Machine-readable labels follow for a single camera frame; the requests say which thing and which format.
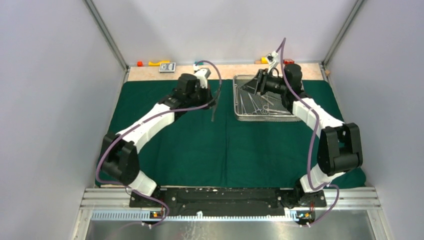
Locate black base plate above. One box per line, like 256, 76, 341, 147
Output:
129, 187, 327, 217

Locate steel tweezers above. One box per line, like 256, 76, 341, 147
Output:
211, 79, 222, 122

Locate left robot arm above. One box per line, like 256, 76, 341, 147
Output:
96, 67, 216, 207

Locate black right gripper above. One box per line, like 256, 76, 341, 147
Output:
239, 68, 288, 96

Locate aluminium frame rail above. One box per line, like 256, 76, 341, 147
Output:
80, 187, 382, 210

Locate playing card box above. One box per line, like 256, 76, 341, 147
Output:
159, 62, 176, 73

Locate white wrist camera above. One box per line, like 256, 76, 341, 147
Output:
193, 65, 211, 89
265, 51, 280, 73

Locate red toy block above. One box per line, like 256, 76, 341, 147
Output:
283, 58, 295, 65

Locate surgical scissors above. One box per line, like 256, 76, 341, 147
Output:
262, 105, 291, 115

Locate dark green surgical drape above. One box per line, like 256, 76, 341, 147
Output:
108, 79, 343, 188

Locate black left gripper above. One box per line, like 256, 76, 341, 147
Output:
185, 82, 216, 110

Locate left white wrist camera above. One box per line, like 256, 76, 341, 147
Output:
193, 65, 211, 89

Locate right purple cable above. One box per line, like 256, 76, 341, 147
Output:
275, 37, 340, 228

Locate yellow toy piece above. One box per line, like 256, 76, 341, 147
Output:
148, 60, 170, 67

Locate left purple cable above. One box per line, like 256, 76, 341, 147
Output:
95, 59, 223, 229

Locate metal mesh instrument tray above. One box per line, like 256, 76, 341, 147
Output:
232, 74, 300, 122

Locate yellow wooden block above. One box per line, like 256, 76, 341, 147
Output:
260, 57, 268, 64

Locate purple cable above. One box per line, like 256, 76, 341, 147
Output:
275, 37, 340, 228
95, 59, 223, 229

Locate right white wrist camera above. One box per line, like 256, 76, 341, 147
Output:
265, 51, 280, 73

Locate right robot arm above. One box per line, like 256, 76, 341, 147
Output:
240, 64, 363, 206

